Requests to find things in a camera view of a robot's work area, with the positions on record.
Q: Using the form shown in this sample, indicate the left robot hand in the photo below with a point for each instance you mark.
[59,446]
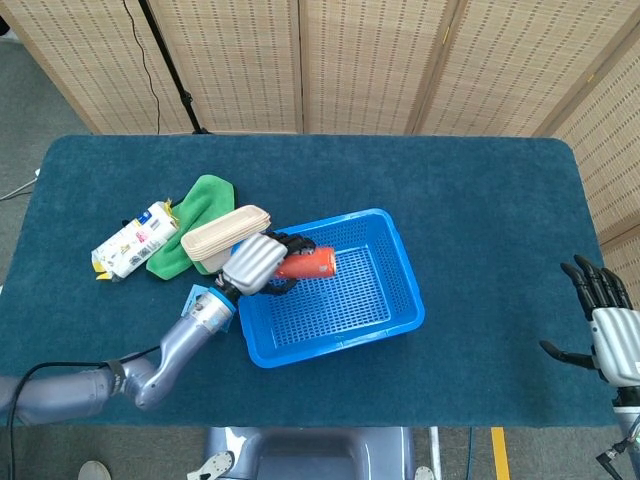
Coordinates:
[252,265]

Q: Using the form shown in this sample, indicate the teal table mat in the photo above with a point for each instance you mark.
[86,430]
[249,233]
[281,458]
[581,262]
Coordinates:
[450,200]

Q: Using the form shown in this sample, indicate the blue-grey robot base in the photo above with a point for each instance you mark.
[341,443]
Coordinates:
[310,455]

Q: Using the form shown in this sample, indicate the orange drink can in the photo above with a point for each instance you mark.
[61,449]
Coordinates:
[315,262]

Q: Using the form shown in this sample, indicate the blue plastic basket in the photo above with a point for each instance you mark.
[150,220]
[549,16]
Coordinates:
[400,260]

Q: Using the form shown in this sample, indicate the yellow floor tape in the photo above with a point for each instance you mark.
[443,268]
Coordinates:
[500,455]

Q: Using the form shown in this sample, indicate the bamboo folding screen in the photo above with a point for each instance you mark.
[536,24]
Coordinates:
[240,60]

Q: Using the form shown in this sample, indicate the white table leg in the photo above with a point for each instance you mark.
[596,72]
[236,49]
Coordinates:
[436,452]

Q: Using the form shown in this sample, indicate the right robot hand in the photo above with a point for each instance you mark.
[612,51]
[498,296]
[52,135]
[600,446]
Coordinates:
[617,345]

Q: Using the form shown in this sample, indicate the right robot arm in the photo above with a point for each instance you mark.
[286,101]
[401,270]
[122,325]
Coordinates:
[630,430]

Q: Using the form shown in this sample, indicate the green microfibre cloth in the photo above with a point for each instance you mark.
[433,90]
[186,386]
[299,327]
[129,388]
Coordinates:
[205,200]

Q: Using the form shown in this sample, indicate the black tripod stand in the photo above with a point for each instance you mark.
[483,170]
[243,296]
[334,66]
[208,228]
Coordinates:
[167,60]

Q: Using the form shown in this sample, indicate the beige food container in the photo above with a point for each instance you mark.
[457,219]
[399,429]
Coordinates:
[225,232]

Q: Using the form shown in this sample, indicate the white snack packet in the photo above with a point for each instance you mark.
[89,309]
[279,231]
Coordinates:
[132,242]

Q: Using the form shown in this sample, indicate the white shoe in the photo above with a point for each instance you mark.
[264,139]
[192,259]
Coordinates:
[94,471]

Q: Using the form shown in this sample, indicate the white perforated foot plate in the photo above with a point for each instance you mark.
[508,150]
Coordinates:
[215,462]
[424,473]

